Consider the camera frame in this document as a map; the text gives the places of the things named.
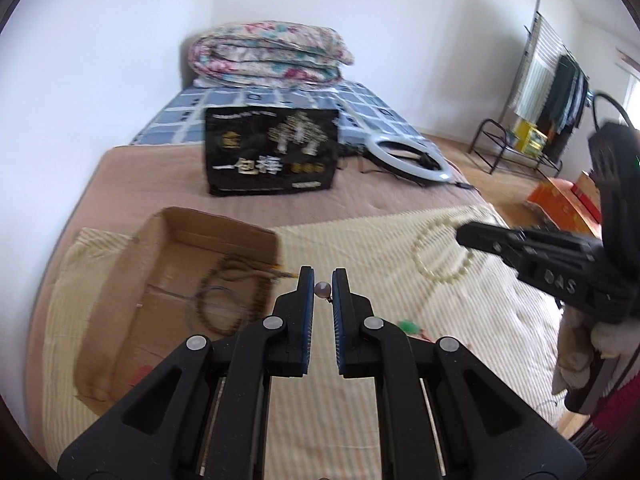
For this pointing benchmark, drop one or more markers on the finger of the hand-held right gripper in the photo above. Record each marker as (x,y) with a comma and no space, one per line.
(495,240)

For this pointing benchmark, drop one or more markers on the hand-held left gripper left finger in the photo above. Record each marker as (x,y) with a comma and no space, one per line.
(306,310)

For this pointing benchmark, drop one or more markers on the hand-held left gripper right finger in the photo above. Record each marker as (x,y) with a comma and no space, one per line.
(340,315)

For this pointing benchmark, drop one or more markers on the small white pearl bead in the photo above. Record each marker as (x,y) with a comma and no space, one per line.
(321,290)

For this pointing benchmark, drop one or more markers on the cardboard box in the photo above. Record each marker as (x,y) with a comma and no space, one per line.
(210,225)

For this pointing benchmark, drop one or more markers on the orange red boxes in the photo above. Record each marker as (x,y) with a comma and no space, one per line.
(555,200)

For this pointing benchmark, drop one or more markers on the yellow striped blanket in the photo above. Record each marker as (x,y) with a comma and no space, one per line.
(475,335)

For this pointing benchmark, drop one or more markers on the yellow crate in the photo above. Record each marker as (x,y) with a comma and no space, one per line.
(530,137)

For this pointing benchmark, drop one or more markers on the window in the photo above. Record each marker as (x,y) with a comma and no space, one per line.
(632,85)

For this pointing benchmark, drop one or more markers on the dark hanging clothes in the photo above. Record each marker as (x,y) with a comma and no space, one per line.
(565,95)

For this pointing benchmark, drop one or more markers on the black printed gift box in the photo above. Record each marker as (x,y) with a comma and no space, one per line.
(270,155)

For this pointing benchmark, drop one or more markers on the striped towel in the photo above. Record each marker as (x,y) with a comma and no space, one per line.
(537,70)

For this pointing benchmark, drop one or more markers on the black clothes rack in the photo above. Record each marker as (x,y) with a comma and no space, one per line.
(525,60)

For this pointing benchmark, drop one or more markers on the brown blanket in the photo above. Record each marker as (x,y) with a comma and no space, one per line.
(150,180)

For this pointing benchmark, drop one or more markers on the person's red clothing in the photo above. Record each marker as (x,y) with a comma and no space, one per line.
(620,435)

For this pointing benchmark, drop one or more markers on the grey checked bedsheet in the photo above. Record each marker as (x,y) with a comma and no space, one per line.
(170,120)

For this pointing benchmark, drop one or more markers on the folded floral quilt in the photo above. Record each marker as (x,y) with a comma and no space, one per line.
(270,55)

